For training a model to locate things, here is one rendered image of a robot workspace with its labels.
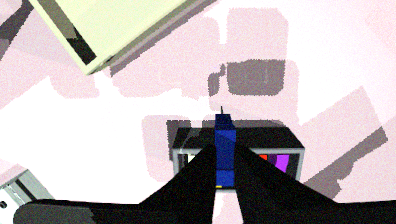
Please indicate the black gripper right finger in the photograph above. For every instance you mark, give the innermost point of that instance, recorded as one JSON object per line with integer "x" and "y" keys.
{"x": 267, "y": 195}

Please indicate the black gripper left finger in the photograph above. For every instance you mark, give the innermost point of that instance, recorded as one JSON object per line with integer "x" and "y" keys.
{"x": 187, "y": 198}

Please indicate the black fuse block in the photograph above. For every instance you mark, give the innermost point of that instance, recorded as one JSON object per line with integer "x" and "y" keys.
{"x": 283, "y": 148}

